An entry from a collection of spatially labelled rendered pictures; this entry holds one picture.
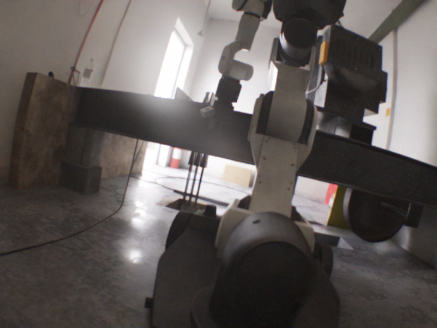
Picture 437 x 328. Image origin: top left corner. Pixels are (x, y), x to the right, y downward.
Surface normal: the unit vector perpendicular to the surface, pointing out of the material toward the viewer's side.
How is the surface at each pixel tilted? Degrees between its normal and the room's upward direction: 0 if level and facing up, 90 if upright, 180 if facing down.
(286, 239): 28
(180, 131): 90
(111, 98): 90
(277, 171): 54
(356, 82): 90
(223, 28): 90
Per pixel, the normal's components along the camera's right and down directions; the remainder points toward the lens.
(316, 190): -0.14, 0.03
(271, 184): 0.00, -0.55
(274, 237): -0.03, -0.88
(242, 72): 0.41, 0.44
